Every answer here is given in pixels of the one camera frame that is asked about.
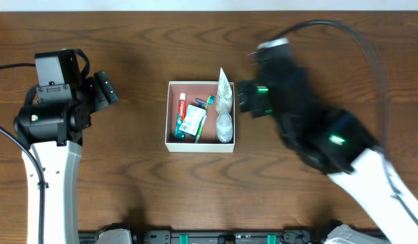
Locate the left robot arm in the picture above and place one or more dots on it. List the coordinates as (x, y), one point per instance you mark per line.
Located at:
(50, 129)

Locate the white square cardboard box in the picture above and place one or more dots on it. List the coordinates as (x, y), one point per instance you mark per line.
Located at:
(208, 142)

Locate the red green toothpaste tube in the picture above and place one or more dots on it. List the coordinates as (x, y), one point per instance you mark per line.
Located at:
(178, 134)

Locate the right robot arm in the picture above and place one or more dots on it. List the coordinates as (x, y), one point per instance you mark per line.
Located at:
(330, 140)

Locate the black mounting rail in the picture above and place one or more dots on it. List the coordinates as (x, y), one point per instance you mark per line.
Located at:
(167, 237)

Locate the green white soap packet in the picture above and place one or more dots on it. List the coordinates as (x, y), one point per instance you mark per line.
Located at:
(192, 120)

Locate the white leaf-print lotion tube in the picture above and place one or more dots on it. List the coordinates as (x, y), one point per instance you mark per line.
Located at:
(224, 96)

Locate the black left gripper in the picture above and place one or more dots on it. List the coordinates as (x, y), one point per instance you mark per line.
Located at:
(98, 93)

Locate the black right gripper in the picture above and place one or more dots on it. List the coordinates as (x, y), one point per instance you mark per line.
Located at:
(258, 99)

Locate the green white toothbrush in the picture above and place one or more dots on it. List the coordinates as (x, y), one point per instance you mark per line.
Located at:
(201, 126)

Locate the clear foaming soap bottle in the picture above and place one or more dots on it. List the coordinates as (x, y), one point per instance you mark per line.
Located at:
(224, 126)

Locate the blue disposable razor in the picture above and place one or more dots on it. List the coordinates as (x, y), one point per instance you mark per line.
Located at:
(201, 103)

